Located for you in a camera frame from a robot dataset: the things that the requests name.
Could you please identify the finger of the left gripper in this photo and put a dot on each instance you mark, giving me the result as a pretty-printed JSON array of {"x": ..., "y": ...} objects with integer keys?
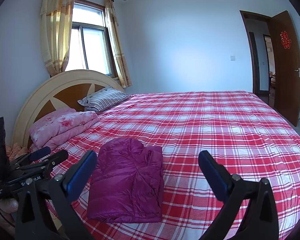
[
  {"x": 29, "y": 158},
  {"x": 43, "y": 167}
]

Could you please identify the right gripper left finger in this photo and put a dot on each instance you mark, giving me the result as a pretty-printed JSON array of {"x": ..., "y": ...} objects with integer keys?
[{"x": 33, "y": 218}]

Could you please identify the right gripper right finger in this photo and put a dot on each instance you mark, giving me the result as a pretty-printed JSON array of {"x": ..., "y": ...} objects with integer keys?
[{"x": 260, "y": 220}]

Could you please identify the magenta puffer jacket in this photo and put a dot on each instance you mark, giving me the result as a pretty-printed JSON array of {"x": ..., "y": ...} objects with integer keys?
[{"x": 127, "y": 185}]

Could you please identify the person left hand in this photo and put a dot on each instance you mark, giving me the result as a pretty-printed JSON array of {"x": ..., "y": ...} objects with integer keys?
[{"x": 7, "y": 208}]

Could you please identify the pink floral folded quilt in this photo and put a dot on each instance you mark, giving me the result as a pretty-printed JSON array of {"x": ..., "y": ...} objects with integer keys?
[{"x": 59, "y": 126}]

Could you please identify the cream wooden headboard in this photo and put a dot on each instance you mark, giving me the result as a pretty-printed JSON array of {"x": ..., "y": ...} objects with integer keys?
[{"x": 62, "y": 90}]

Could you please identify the striped grey pillow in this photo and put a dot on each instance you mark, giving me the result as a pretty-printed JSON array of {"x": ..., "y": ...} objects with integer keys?
[{"x": 103, "y": 99}]

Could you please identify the red white plaid bedsheet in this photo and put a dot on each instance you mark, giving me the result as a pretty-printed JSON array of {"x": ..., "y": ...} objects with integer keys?
[{"x": 238, "y": 129}]

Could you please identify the right yellow curtain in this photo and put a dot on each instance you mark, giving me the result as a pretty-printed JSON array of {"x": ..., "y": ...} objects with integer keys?
[{"x": 119, "y": 57}]

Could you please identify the yellow curtain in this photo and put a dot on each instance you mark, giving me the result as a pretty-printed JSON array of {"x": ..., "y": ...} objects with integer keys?
[
  {"x": 119, "y": 57},
  {"x": 55, "y": 34}
]

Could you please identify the left yellow curtain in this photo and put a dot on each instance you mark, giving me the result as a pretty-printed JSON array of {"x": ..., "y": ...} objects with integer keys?
[{"x": 55, "y": 34}]

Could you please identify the brown wooden door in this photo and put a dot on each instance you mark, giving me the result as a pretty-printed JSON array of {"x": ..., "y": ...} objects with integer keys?
[{"x": 287, "y": 82}]

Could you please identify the red paper door decoration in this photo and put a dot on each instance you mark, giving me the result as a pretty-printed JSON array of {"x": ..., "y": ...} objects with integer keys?
[{"x": 285, "y": 40}]

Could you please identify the window with frame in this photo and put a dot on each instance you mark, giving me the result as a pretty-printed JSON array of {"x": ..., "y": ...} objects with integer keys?
[{"x": 90, "y": 45}]

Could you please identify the silver door handle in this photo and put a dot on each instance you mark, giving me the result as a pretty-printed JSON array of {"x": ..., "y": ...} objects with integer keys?
[{"x": 298, "y": 72}]

